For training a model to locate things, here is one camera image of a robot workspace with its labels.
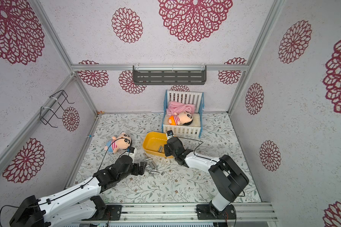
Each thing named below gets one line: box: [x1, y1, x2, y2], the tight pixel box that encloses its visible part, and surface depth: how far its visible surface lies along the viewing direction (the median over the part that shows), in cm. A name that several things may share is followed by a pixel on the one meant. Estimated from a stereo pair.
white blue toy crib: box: [161, 89, 206, 139], surface depth 108 cm
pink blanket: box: [166, 100, 197, 116], surface depth 112 cm
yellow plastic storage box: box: [143, 131, 174, 159], surface depth 103 cm
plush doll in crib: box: [168, 111, 194, 126], surface depth 103 cm
